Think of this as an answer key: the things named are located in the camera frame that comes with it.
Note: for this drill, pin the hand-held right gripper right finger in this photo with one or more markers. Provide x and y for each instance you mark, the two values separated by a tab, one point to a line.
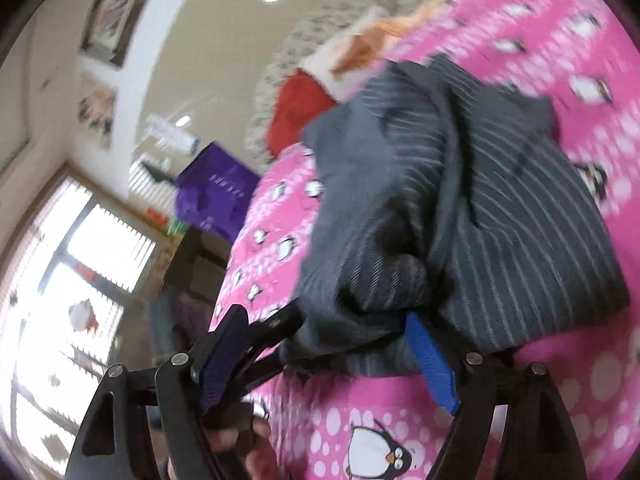
435	360

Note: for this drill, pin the purple shopping bag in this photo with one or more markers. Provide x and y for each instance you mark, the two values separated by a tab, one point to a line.
215	195

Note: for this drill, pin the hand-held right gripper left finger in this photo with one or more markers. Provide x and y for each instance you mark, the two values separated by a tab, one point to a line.
220	360

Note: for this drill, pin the small wall poster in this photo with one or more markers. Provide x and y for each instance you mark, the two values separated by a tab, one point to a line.
97	112

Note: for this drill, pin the white and orange cloth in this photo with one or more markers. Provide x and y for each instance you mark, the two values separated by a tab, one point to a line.
350	55

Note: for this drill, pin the grey striped sweater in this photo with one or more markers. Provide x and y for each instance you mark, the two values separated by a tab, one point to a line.
500	235

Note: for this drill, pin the white wall fixture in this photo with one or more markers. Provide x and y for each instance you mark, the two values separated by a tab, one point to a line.
170	135

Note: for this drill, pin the framed wall picture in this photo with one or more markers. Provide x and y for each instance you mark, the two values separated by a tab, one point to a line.
120	5

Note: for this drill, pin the red pillow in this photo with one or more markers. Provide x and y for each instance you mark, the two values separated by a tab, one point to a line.
295	110

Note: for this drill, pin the window with blinds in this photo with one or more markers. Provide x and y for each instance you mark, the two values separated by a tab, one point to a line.
100	240

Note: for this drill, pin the wooden side table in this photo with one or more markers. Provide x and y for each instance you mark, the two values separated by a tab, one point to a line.
195	270

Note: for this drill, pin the green packet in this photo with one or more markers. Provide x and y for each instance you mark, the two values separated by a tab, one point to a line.
178	227

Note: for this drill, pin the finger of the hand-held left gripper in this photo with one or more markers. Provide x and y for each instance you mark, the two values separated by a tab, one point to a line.
272	330

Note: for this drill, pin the pink penguin print blanket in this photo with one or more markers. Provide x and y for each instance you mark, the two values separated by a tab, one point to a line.
575	385

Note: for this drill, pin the person's left hand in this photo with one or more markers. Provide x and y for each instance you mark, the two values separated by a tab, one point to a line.
262	452

